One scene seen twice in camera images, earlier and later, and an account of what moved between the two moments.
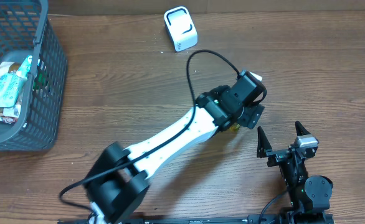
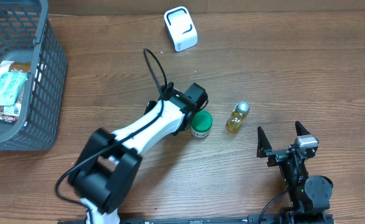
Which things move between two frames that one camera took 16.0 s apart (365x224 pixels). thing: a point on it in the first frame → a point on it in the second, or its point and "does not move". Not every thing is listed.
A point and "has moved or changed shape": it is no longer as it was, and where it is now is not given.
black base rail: (276, 219) does not move
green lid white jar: (40, 82) has moved or changed shape
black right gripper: (284, 155) does not move
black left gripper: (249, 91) → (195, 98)
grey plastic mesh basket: (12, 30) does not move
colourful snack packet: (7, 114) does not move
